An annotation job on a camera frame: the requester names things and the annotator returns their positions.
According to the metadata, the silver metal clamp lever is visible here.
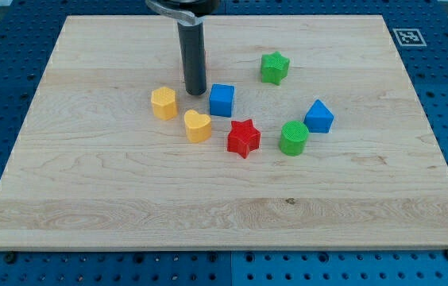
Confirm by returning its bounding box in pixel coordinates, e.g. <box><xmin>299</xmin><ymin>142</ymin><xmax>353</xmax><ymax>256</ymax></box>
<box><xmin>145</xmin><ymin>0</ymin><xmax>204</xmax><ymax>26</ymax></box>

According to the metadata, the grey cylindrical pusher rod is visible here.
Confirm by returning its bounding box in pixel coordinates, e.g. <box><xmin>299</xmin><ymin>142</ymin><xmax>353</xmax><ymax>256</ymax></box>
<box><xmin>177</xmin><ymin>22</ymin><xmax>207</xmax><ymax>95</ymax></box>

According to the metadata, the green star block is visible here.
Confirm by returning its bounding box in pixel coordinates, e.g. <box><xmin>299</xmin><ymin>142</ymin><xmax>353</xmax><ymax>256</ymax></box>
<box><xmin>261</xmin><ymin>51</ymin><xmax>290</xmax><ymax>86</ymax></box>

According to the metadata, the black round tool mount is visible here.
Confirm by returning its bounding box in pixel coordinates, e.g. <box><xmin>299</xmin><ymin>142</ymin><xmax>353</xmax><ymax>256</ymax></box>
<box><xmin>163</xmin><ymin>0</ymin><xmax>220</xmax><ymax>17</ymax></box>

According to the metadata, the green cylinder block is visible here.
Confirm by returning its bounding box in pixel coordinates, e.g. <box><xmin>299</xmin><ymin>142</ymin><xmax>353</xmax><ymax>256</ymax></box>
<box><xmin>279</xmin><ymin>121</ymin><xmax>309</xmax><ymax>157</ymax></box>

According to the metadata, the black white fiducial tag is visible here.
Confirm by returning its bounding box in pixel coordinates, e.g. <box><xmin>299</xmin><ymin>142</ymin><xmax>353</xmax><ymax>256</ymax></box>
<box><xmin>392</xmin><ymin>28</ymin><xmax>427</xmax><ymax>47</ymax></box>

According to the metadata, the blue cube block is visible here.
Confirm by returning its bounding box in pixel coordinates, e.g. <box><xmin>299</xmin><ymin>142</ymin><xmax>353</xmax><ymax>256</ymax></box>
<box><xmin>209</xmin><ymin>84</ymin><xmax>235</xmax><ymax>118</ymax></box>

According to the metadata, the yellow heart block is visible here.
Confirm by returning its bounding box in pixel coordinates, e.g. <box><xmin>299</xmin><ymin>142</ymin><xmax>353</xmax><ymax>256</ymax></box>
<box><xmin>183</xmin><ymin>110</ymin><xmax>212</xmax><ymax>143</ymax></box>

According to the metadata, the blue triangle block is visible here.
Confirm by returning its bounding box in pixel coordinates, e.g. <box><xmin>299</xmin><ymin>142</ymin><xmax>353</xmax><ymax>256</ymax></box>
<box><xmin>303</xmin><ymin>99</ymin><xmax>334</xmax><ymax>133</ymax></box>

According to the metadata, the red star block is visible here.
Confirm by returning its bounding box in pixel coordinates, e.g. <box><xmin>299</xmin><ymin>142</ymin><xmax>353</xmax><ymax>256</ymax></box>
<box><xmin>227</xmin><ymin>119</ymin><xmax>261</xmax><ymax>159</ymax></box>

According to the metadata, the yellow hexagon block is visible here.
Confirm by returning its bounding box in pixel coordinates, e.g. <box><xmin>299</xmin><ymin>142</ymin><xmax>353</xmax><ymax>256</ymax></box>
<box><xmin>151</xmin><ymin>87</ymin><xmax>178</xmax><ymax>121</ymax></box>

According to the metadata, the light wooden board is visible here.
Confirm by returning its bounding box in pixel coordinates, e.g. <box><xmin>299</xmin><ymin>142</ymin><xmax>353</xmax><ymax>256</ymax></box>
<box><xmin>0</xmin><ymin>15</ymin><xmax>448</xmax><ymax>252</ymax></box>

